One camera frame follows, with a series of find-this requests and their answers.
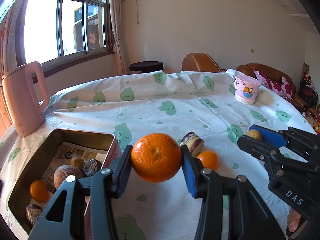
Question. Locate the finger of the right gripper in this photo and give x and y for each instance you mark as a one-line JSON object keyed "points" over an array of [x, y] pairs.
{"points": [[271, 154]]}

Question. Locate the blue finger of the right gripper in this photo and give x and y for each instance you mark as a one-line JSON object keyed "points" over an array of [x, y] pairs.
{"points": [[271, 137]]}

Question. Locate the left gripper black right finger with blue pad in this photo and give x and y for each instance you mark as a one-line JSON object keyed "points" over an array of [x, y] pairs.
{"points": [[233, 198]]}

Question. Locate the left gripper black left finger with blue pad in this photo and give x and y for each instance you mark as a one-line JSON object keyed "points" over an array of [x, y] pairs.
{"points": [[78, 203]]}

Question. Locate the yellow brown small fruit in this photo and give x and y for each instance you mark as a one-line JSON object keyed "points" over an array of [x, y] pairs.
{"points": [[255, 134], [77, 162]]}

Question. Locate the large purple brown fruit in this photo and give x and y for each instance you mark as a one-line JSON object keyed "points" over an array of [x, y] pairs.
{"points": [[63, 172]]}

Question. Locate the small orange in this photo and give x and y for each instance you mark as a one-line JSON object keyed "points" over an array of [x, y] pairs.
{"points": [[38, 191], [209, 159]]}

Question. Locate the large orange tangerine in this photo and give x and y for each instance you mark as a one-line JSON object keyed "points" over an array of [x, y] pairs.
{"points": [[156, 157]]}

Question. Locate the person's hand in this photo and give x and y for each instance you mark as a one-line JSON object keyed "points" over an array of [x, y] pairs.
{"points": [[293, 220]]}

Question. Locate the pink floral cushion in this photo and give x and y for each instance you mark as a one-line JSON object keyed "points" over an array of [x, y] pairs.
{"points": [[282, 89]]}

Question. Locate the pink cartoon cup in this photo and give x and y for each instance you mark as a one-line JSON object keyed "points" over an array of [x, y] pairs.
{"points": [[246, 89]]}

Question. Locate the printed paper sheet in tin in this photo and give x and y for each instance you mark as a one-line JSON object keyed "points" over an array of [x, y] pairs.
{"points": [[68, 154]]}

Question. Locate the brown leather sofa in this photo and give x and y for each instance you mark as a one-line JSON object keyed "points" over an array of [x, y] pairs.
{"points": [[274, 75]]}

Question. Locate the pink metal tin box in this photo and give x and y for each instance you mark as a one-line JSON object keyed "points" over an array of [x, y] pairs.
{"points": [[34, 169]]}

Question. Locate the black smartphone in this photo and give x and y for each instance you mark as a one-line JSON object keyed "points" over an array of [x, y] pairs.
{"points": [[1, 186]]}

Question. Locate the white green cloud tablecloth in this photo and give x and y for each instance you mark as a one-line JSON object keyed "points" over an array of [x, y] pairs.
{"points": [[133, 106]]}

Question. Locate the brown leather chair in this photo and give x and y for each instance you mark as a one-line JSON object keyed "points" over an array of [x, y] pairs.
{"points": [[200, 62]]}

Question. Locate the black round stool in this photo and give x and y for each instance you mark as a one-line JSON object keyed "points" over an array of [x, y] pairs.
{"points": [[146, 66]]}

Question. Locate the pink electric kettle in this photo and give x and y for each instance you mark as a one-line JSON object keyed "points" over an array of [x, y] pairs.
{"points": [[20, 96]]}

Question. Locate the pink left curtain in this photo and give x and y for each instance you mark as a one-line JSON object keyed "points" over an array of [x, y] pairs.
{"points": [[5, 36]]}

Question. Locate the pink curtain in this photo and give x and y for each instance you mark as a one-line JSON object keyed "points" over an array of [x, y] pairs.
{"points": [[5, 36], [119, 58]]}

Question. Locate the pink right curtain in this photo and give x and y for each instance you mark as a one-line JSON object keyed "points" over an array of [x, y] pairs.
{"points": [[119, 58]]}

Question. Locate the window with dark frame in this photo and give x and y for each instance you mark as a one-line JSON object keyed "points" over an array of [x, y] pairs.
{"points": [[62, 33]]}

